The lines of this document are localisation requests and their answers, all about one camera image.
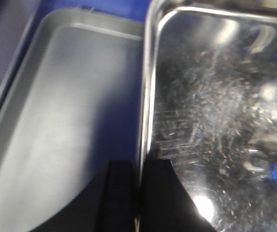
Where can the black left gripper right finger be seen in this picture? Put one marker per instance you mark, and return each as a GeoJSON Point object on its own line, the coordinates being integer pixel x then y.
{"type": "Point", "coordinates": [165, 204]}

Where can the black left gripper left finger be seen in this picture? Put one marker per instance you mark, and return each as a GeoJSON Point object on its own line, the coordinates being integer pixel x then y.
{"type": "Point", "coordinates": [106, 204]}

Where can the silver tray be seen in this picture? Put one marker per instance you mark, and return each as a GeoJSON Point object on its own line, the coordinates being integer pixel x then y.
{"type": "Point", "coordinates": [210, 106]}

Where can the grey matte tray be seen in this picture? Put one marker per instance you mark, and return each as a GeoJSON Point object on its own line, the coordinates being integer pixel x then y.
{"type": "Point", "coordinates": [72, 107]}

